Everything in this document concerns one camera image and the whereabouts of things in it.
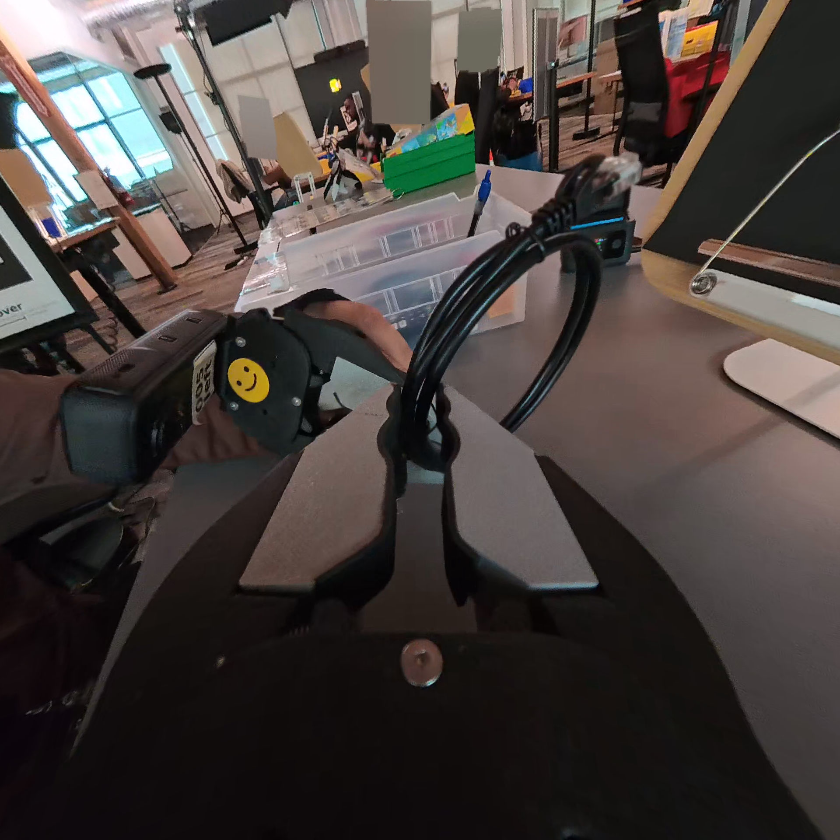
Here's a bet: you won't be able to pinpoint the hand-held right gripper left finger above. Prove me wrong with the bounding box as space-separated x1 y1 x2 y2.
238 382 404 601

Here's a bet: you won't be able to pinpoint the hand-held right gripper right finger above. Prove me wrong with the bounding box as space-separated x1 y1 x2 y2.
441 386 600 605

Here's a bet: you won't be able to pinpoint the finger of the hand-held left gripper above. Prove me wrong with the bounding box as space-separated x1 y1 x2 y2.
322 357 405 414

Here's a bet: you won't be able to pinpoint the black ethernet cable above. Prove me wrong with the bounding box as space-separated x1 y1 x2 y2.
400 152 644 470

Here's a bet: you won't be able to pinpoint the person's left forearm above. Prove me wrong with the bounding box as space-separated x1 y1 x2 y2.
0 367 270 506

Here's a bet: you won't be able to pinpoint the person's left hand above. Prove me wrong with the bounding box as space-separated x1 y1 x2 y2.
307 298 414 385

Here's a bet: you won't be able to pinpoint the clear plastic organizer bin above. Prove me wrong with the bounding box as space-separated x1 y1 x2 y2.
235 230 529 339
259 190 532 263

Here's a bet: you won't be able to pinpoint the black framed white sign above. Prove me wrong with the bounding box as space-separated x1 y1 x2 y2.
0 177 99 342

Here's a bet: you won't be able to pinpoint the green plastic bin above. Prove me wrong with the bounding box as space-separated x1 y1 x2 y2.
381 131 476 194

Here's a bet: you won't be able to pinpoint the blue pen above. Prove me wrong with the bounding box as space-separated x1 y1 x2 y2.
466 169 493 238

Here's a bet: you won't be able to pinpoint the dark clothing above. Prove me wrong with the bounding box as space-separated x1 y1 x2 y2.
0 486 158 840

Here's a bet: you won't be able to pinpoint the colourful picture books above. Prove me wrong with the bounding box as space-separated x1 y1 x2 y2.
387 104 475 158

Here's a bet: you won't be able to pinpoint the large glass window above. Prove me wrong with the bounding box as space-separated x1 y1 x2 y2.
13 52 175 217

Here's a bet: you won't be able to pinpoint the black device with blue stripe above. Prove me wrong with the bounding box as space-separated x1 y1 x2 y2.
561 190 636 271

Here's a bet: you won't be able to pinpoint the white flat stand base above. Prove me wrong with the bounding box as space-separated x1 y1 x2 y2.
723 338 840 441

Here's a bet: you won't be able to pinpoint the black floor lamp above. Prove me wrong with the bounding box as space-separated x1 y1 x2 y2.
134 63 260 253

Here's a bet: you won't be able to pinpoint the white ledge bar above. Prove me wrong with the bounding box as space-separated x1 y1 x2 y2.
689 271 840 343

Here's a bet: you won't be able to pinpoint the black studio light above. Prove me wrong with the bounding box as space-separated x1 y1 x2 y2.
200 0 293 47

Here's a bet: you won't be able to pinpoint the black office chair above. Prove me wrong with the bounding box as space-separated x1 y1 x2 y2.
613 0 680 168

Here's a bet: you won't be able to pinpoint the red fabric item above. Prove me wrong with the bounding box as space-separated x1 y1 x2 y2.
663 51 731 140

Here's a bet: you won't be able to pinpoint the black board with wooden edge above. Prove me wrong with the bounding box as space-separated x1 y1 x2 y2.
640 0 840 365

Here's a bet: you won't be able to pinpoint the wooden post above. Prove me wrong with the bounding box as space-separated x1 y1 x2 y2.
0 33 179 293

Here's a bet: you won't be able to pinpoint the metal wire with eyelet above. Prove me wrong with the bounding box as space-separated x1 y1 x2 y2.
689 128 840 298

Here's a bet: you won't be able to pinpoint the brown metal rail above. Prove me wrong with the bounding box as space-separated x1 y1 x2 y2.
697 239 840 290

